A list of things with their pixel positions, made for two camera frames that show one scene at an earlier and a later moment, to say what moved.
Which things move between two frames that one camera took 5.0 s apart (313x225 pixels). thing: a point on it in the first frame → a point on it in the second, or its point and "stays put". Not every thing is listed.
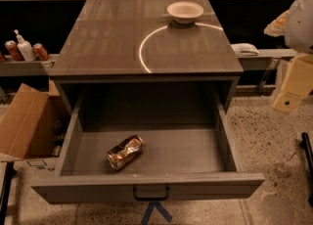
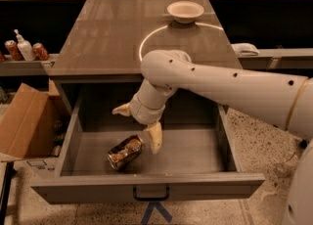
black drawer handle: [152, 199] stays put
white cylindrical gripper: [300, 28] → [146, 112]
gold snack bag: [124, 151] stays put
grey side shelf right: [265, 59] stays put
